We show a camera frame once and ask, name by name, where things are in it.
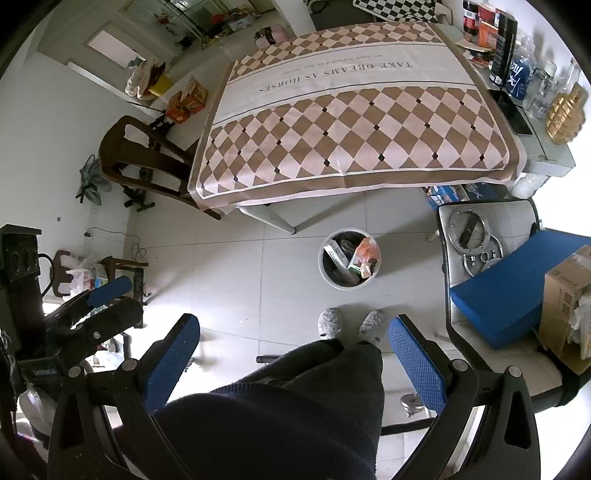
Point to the white table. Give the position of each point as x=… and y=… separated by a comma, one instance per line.
x=272, y=218

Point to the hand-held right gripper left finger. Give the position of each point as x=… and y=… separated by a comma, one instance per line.
x=173, y=360

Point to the black phone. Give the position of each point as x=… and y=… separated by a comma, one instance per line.
x=515, y=117

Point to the blue cushion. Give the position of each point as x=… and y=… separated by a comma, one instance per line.
x=508, y=290

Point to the cardboard box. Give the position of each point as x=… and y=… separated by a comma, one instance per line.
x=561, y=300

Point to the pink flask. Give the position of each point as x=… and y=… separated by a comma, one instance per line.
x=270, y=36

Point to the dark cola bottle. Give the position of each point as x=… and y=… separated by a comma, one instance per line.
x=471, y=16

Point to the orange plastic bag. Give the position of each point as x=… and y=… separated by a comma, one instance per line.
x=367, y=249

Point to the grey fuzzy slipper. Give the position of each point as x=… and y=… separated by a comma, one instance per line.
x=371, y=325
x=330, y=323

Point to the white round trash bin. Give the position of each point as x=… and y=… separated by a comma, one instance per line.
x=330, y=279

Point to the person's right leg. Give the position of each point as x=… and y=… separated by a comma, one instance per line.
x=364, y=392

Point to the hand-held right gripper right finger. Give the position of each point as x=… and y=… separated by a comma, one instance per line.
x=415, y=364

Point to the dark wooden chair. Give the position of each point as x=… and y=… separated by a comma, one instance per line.
x=138, y=161

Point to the white toothpaste box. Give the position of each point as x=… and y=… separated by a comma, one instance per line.
x=334, y=256

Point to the small green box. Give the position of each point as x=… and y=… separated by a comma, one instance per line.
x=356, y=266

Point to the gold grenade ornament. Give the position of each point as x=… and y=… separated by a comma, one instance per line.
x=565, y=113

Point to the white seat chair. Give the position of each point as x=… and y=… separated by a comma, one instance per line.
x=485, y=360

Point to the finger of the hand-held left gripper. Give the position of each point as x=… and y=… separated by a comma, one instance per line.
x=115, y=318
x=108, y=288

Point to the grey cloth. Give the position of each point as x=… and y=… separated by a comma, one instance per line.
x=94, y=177

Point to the tall black canister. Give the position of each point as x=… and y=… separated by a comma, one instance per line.
x=503, y=46

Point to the orange snack packet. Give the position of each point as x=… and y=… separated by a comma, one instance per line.
x=488, y=34

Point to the person's leg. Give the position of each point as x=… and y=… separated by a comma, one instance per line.
x=364, y=392
x=277, y=415

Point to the white jug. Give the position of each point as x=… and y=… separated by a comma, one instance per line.
x=528, y=185

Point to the blue printed package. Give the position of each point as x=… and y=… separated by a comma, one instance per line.
x=445, y=196

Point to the white plastic bag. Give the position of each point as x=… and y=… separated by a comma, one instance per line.
x=137, y=78

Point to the checkered tablecloth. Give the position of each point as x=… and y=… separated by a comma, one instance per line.
x=346, y=115

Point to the small wooden stool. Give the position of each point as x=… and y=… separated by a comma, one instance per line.
x=124, y=265

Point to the clear plastic bottle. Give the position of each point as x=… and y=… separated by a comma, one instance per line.
x=540, y=94

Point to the black white checkered board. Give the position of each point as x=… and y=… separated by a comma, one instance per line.
x=392, y=9

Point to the orange carton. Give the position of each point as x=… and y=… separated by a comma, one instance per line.
x=196, y=94
x=178, y=110

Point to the yellow bag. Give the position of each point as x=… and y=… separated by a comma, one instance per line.
x=160, y=85

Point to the person's left leg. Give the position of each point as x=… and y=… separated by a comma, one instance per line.
x=277, y=415

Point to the blue label bottle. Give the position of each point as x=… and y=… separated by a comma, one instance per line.
x=521, y=76

